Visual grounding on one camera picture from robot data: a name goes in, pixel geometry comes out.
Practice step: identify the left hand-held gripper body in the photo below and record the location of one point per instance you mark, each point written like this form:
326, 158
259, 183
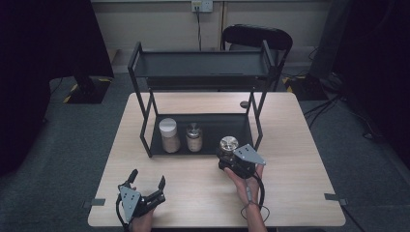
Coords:
130, 199

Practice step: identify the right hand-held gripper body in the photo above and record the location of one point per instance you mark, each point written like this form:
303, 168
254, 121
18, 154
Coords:
246, 161

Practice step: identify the gold lid spice jar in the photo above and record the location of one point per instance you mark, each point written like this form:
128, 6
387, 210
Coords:
228, 143

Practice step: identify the silver lid spice jar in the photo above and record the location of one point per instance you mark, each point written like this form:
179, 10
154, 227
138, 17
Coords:
194, 138

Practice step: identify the white lid spice jar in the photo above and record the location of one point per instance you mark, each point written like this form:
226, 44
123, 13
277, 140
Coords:
169, 137

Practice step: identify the black metal shelf rack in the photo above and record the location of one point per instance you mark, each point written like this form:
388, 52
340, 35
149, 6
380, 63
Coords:
201, 64

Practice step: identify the person's left hand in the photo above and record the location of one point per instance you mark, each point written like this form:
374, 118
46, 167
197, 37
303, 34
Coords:
141, 222

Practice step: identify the person's right hand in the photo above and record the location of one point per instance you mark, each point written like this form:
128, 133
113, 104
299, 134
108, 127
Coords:
246, 190

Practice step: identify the grey table clamp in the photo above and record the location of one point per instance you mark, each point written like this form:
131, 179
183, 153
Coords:
333, 197
96, 202

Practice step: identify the small dark round disc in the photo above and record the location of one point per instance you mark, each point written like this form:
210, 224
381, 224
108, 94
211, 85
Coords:
244, 104

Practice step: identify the black stand base yellow tape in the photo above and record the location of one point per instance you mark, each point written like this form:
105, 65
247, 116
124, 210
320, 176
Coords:
90, 92

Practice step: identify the black stand base with column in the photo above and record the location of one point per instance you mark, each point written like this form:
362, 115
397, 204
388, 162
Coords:
309, 87

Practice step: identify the black chair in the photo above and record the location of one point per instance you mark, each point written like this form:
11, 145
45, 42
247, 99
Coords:
257, 36

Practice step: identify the black curtain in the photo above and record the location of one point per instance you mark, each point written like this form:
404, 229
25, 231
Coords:
38, 64
380, 64

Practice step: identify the white wall socket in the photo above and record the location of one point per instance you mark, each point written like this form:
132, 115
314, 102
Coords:
202, 5

